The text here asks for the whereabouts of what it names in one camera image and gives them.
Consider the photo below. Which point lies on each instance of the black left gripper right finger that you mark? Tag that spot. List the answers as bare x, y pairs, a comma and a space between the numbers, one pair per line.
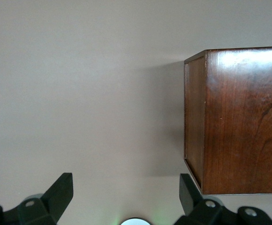
192, 199

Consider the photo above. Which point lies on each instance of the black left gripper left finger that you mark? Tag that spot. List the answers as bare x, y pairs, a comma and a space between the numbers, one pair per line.
56, 197

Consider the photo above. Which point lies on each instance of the dark brown wooden cabinet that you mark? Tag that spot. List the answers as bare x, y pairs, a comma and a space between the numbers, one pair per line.
244, 117

